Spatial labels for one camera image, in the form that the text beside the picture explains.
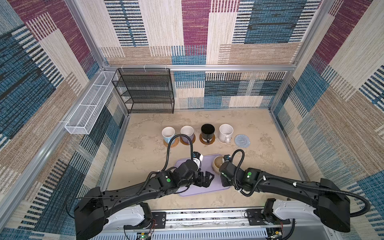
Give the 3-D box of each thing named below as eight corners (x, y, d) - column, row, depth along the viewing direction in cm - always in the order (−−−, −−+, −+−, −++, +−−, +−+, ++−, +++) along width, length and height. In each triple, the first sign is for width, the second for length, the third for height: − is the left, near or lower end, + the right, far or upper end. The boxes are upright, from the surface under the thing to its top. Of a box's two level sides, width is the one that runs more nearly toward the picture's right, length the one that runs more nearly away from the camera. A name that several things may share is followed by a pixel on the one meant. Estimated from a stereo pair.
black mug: (197, 142, 104) (197, 133, 95) (204, 131, 110) (204, 121, 101) (208, 147, 101) (209, 138, 93) (214, 135, 107) (216, 126, 99)
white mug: (219, 147, 101) (221, 139, 93) (217, 132, 109) (219, 123, 101) (232, 147, 101) (235, 139, 93) (229, 132, 109) (232, 123, 101)
